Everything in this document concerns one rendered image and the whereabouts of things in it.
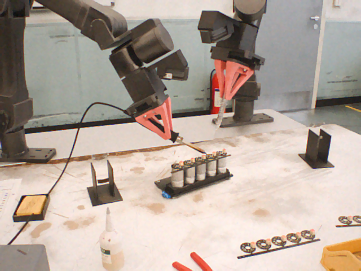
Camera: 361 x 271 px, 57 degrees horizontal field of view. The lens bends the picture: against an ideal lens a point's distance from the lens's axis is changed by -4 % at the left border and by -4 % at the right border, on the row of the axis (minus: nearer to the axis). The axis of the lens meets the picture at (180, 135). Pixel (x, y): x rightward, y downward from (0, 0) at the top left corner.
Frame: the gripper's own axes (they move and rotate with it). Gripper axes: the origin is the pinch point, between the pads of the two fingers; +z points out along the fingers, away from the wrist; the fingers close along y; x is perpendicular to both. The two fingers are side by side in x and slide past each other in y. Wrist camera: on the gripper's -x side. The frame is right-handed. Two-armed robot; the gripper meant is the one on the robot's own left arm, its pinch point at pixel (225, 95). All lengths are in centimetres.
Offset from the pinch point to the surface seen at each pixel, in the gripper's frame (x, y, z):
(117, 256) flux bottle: -26.3, 12.3, 26.0
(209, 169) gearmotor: -0.3, 1.5, 15.7
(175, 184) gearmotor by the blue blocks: -8.0, 0.7, 19.4
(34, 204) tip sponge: -30.3, -11.4, 28.7
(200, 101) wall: 194, -206, 11
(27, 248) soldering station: -39.5, 12.5, 23.3
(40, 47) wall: 42, -257, -2
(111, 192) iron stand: -16.3, -7.8, 24.7
